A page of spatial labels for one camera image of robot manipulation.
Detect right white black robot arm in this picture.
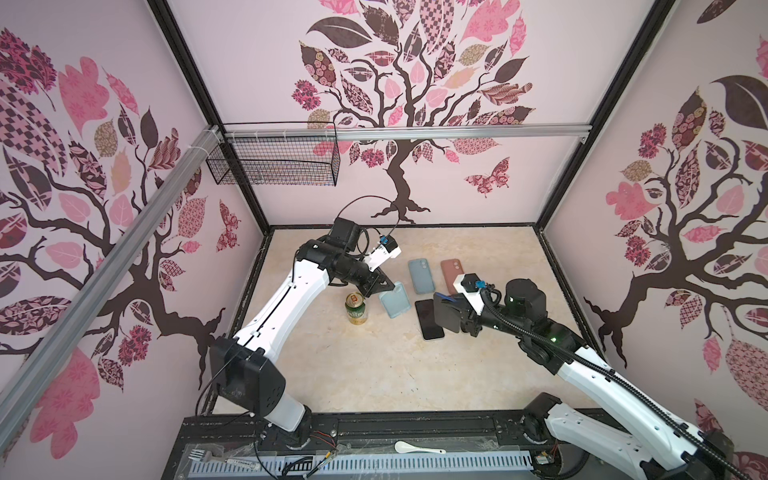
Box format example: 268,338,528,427
433,274,746,479

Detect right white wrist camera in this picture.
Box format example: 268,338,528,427
453,273,487,315

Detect grey aluminium rail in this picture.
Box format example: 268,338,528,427
225,123,592,141
1,125,222,448

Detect white slotted cable duct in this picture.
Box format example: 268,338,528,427
182,451,533,479

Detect pink phone case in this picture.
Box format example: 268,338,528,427
440,258,464,295

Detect grey aluminium rail left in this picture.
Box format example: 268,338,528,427
1,125,222,448

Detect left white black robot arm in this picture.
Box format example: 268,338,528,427
209,217,401,433

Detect light blue phone case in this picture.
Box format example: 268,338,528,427
408,258,435,295

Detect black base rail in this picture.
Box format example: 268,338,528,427
177,410,554,447

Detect grey aluminium rail back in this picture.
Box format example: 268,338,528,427
225,123,592,141

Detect white plastic spoon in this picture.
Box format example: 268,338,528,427
394,440,447,455

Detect black phone sideways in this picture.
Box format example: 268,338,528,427
414,299,445,341

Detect black wire basket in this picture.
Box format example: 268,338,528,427
206,120,341,187

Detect green gold drink can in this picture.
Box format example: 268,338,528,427
345,292,368,325

